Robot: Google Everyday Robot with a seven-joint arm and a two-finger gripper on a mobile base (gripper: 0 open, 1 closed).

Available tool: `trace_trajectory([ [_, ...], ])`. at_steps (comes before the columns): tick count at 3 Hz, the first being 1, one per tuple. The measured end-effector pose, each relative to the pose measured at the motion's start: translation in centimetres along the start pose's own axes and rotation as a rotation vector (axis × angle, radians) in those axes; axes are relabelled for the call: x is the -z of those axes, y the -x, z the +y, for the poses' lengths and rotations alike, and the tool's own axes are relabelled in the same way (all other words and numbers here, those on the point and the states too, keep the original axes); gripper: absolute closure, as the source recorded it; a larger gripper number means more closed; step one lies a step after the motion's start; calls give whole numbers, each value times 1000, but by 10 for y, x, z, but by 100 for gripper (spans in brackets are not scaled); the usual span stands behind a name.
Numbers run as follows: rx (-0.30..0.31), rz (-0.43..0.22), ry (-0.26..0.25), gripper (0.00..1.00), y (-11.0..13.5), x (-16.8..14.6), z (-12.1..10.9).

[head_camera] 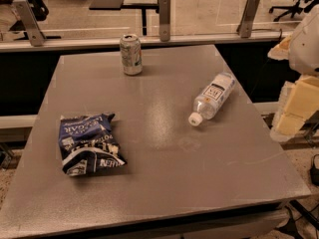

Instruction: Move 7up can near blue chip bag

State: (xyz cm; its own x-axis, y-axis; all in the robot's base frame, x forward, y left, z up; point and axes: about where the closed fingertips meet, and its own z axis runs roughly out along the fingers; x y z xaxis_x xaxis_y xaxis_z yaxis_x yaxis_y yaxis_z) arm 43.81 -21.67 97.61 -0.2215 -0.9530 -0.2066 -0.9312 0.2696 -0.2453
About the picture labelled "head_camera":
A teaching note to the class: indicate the blue chip bag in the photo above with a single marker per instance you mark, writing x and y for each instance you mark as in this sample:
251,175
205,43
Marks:
87,145

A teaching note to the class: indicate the silver green 7up can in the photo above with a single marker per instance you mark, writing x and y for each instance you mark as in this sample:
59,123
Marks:
131,54

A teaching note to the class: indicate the clear plastic water bottle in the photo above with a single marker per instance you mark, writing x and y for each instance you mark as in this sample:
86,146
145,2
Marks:
210,100

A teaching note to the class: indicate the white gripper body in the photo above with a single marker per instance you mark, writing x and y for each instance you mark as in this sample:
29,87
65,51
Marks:
306,50

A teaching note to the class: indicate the dark chair far left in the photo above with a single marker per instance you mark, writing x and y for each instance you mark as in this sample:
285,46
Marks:
18,18

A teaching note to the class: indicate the left metal bracket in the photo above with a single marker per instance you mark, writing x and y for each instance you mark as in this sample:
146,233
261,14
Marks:
28,19

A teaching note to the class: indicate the metal bracket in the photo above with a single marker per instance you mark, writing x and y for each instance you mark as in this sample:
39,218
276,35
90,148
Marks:
164,20
244,28
28,19

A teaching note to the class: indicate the black adapter on floor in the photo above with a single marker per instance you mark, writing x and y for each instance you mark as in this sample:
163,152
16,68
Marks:
314,172

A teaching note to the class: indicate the right metal bracket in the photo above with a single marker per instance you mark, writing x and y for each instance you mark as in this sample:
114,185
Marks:
244,28

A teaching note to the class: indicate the middle metal bracket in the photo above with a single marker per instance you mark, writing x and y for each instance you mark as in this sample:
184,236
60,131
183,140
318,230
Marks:
164,20

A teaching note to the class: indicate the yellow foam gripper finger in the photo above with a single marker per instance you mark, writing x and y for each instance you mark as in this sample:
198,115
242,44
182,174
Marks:
280,51
297,103

